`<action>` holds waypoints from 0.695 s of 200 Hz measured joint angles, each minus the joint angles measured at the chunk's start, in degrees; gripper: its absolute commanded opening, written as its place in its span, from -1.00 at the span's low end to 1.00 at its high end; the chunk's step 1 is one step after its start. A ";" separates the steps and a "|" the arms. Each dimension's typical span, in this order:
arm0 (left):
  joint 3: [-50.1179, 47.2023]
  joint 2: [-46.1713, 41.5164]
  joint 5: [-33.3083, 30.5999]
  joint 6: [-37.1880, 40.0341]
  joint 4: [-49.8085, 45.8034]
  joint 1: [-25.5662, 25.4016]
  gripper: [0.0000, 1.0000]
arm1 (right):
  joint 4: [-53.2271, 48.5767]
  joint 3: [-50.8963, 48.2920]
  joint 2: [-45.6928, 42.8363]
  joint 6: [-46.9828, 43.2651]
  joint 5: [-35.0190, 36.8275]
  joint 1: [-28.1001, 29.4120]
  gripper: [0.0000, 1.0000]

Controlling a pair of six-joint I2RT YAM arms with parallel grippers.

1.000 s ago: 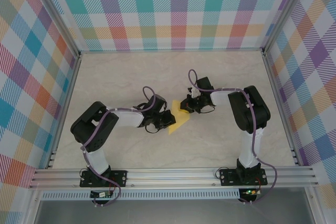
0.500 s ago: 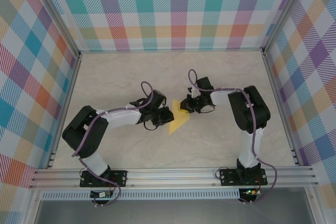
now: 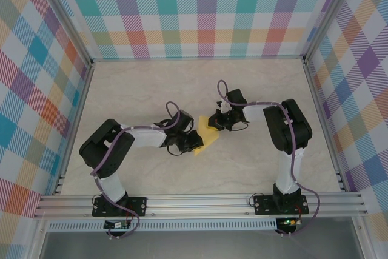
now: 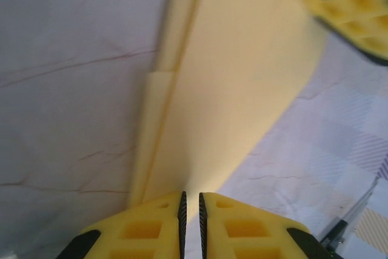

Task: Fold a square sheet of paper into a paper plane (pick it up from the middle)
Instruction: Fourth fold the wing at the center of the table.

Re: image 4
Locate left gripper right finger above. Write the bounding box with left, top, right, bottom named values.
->
left=198, top=192, right=334, bottom=259

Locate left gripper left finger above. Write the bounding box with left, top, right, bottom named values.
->
left=57, top=191, right=187, bottom=259

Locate yellow cloth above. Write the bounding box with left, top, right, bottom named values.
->
left=127, top=0, right=333, bottom=208

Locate long aluminium base rail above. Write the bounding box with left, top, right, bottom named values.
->
left=321, top=175, right=380, bottom=241

